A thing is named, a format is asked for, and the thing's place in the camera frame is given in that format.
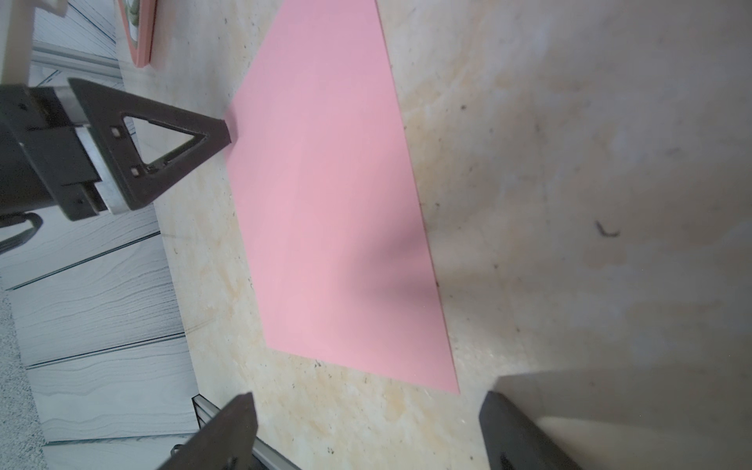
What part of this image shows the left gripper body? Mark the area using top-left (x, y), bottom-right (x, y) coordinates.
top-left (1, 84), bottom-right (115, 221)

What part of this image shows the pink square paper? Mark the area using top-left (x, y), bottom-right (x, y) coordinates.
top-left (227, 1), bottom-right (459, 393)

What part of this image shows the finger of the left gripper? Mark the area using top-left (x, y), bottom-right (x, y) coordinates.
top-left (69, 78), bottom-right (231, 212)

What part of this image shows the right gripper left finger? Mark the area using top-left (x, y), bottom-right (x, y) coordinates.
top-left (159, 393), bottom-right (259, 470)

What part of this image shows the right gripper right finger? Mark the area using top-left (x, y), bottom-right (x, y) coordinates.
top-left (479, 391), bottom-right (582, 470)

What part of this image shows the pink plastic tray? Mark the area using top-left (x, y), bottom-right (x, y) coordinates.
top-left (117, 0), bottom-right (158, 69)

